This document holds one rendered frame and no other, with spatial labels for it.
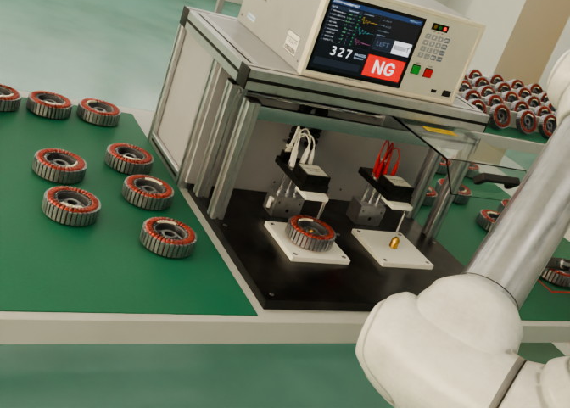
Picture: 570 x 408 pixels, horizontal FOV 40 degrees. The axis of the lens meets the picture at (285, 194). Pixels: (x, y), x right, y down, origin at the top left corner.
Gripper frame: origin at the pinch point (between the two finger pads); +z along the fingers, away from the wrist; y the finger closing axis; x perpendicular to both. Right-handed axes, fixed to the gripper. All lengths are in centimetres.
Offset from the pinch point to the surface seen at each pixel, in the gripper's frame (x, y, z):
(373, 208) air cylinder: 1, 56, -10
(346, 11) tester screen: -33, 80, -42
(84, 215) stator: 24, 118, -42
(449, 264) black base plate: 8.7, 34.3, -14.2
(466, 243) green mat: -0.6, 24.0, 5.7
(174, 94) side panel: -13, 111, -3
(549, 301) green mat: 10.1, 6.3, -12.9
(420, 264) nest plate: 12, 44, -22
